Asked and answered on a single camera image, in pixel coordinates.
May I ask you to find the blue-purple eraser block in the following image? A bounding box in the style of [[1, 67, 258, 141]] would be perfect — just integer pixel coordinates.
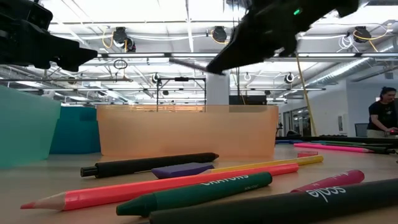
[[151, 162, 215, 180]]

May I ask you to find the yellow pencil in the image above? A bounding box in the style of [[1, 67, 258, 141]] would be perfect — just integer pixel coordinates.
[[201, 154, 324, 174]]

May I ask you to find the magenta crayon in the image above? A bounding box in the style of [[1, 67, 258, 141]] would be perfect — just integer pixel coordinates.
[[290, 169, 366, 194]]

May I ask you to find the green crayon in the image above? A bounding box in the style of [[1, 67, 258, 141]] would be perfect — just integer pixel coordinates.
[[116, 171, 274, 218]]

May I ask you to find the dark green pencil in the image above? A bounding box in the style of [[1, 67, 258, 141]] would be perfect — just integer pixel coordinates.
[[310, 140, 394, 147]]

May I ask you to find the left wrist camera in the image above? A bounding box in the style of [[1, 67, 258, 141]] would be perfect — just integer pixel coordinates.
[[0, 0, 53, 31]]

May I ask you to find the blue pen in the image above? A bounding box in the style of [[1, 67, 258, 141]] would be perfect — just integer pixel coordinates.
[[274, 139, 312, 145]]

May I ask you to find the orange plastic bin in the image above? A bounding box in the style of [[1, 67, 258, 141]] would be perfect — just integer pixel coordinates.
[[96, 105, 280, 158]]

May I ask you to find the teal plastic bin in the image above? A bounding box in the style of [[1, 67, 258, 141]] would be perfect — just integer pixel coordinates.
[[0, 85, 62, 170]]

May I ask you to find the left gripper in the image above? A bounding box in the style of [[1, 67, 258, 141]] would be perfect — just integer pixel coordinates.
[[0, 19, 99, 73]]

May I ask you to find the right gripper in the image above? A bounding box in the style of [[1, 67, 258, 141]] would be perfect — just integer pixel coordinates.
[[206, 0, 312, 75]]

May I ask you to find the blue plastic bin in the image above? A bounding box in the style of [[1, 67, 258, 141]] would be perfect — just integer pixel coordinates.
[[49, 105, 102, 155]]

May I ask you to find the orange pencil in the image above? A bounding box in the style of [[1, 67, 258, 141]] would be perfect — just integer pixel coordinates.
[[20, 162, 300, 212]]

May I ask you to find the pink pencil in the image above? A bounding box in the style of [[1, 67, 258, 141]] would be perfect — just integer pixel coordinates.
[[293, 142, 375, 154]]

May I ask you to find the black pen white logo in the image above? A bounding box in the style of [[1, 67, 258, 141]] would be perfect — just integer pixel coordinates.
[[148, 177, 398, 224]]

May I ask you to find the silver ventilation duct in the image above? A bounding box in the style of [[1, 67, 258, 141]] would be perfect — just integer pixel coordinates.
[[306, 40, 398, 90]]

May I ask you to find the black frame station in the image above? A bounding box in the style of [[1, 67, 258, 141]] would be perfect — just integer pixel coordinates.
[[155, 77, 207, 113]]

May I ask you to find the grey office chair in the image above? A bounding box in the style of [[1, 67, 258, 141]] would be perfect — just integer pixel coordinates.
[[354, 123, 369, 138]]

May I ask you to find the white pillar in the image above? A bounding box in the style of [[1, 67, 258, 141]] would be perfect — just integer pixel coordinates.
[[205, 70, 231, 106]]

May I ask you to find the person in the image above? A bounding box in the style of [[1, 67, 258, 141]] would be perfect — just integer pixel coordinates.
[[366, 86, 398, 139]]

